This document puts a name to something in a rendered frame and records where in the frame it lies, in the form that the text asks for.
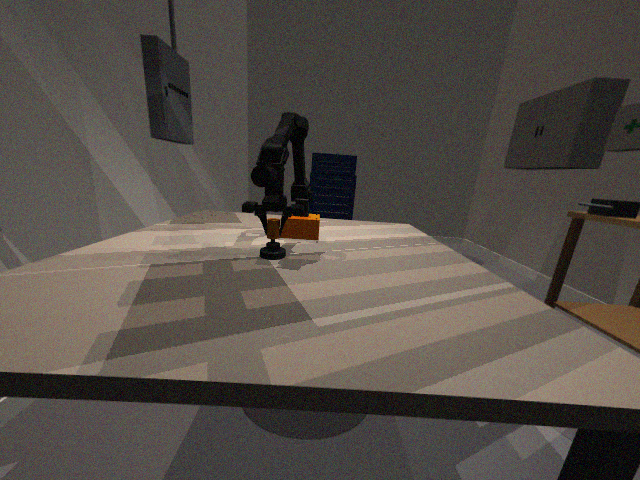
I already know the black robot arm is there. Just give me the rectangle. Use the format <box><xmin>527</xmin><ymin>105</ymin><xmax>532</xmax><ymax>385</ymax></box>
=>
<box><xmin>251</xmin><ymin>113</ymin><xmax>313</xmax><ymax>217</ymax></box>

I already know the orange knob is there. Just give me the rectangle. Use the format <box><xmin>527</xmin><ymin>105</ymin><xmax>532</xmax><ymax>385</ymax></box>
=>
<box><xmin>267</xmin><ymin>218</ymin><xmax>280</xmax><ymax>239</ymax></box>

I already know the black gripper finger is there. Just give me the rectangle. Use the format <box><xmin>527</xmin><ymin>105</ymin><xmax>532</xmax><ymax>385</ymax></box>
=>
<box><xmin>279</xmin><ymin>213</ymin><xmax>292</xmax><ymax>235</ymax></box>
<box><xmin>254</xmin><ymin>212</ymin><xmax>267</xmax><ymax>235</ymax></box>

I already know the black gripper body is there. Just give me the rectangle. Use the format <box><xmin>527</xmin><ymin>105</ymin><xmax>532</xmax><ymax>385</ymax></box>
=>
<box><xmin>242</xmin><ymin>186</ymin><xmax>304</xmax><ymax>216</ymax></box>

